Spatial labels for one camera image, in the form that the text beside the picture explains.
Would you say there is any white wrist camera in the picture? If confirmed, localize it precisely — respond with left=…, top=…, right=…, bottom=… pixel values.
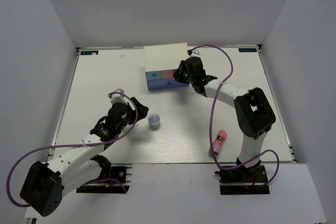
left=187, top=49, right=201, bottom=58
left=108, top=88, right=128, bottom=104

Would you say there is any pink drawer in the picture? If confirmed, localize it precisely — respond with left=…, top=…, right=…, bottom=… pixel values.
left=161, top=69, right=176, bottom=79

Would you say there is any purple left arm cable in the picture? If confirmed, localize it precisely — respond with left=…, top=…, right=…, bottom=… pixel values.
left=5, top=92, right=140, bottom=207

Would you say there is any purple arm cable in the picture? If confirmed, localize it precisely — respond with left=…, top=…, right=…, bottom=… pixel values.
left=186, top=45, right=279, bottom=188
left=5, top=92, right=140, bottom=207

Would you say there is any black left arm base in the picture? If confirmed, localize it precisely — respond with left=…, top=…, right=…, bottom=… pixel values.
left=76, top=164, right=133, bottom=194

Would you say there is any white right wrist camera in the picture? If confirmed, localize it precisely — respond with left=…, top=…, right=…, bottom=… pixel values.
left=187, top=49, right=201, bottom=58

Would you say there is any dark blue drawer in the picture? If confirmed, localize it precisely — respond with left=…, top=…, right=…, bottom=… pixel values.
left=147, top=79, right=189, bottom=90

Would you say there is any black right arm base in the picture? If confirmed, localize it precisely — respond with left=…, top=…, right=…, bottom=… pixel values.
left=215, top=165, right=270, bottom=195

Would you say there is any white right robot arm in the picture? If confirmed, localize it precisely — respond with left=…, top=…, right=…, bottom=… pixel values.
left=173, top=57, right=276, bottom=182

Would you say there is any light blue drawer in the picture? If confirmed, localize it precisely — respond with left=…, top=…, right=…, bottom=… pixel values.
left=145, top=71, right=162, bottom=81

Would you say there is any white drawer cabinet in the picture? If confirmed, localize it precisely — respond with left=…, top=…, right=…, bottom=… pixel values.
left=143, top=42, right=190, bottom=91

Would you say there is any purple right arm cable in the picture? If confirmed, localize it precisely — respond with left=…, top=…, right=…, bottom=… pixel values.
left=186, top=45, right=279, bottom=188

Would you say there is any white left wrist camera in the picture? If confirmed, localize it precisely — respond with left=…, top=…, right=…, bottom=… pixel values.
left=108, top=88, right=128, bottom=104

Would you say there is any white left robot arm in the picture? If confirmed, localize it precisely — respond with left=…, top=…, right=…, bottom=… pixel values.
left=20, top=95, right=149, bottom=217

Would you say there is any pink capped clear tube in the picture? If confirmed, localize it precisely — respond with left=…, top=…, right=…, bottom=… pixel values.
left=213, top=130, right=227, bottom=157

